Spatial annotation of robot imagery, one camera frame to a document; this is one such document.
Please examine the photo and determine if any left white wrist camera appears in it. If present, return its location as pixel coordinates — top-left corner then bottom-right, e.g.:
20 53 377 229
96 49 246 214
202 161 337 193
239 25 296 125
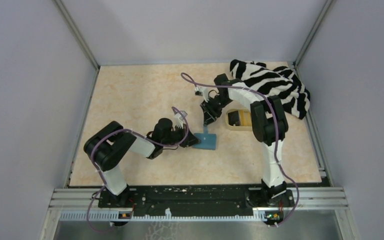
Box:
174 110 188 127

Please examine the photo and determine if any white slotted cable duct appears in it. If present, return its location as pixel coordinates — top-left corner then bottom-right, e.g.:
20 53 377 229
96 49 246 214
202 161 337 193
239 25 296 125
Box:
59 210 268 222

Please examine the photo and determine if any blue leather card holder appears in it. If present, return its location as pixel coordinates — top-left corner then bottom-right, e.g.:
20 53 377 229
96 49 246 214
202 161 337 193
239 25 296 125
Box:
192 125 217 151

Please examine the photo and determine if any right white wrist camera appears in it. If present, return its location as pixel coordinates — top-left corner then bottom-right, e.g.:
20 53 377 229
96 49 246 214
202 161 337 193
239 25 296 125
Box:
194 85 210 102

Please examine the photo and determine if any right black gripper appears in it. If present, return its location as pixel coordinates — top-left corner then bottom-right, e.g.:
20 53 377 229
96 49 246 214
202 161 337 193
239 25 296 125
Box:
199 95 233 127

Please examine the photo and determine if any stack of cards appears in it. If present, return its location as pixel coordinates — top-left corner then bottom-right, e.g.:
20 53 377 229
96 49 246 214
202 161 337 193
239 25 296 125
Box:
227 109 252 127

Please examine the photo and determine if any purple cable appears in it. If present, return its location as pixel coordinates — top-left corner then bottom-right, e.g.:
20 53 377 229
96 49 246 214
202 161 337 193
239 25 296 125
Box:
180 72 301 228
86 106 190 233

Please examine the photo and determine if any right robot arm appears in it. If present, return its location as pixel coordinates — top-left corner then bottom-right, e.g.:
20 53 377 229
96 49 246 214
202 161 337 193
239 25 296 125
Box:
199 74 289 206

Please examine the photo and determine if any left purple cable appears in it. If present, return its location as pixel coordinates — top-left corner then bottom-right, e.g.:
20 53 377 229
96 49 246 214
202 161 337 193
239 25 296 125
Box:
86 106 190 233

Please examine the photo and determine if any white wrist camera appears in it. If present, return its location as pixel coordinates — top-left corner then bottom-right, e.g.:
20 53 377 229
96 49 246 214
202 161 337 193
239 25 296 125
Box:
174 110 188 127
194 85 210 102

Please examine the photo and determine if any zebra striped cloth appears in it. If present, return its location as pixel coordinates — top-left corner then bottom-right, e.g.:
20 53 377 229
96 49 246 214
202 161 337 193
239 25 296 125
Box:
229 59 311 120

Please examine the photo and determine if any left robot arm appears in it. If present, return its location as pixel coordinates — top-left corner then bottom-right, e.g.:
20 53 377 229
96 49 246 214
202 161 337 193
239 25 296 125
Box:
83 118 201 207

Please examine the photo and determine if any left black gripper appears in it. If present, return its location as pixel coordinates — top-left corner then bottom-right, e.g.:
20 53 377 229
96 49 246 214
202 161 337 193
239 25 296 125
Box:
162 123 201 148

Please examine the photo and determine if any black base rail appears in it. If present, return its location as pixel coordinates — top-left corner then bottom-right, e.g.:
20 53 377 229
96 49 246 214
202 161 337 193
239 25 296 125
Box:
98 184 295 217

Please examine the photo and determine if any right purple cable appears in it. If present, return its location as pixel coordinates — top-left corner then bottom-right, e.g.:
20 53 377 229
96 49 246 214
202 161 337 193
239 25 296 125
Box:
180 72 301 228

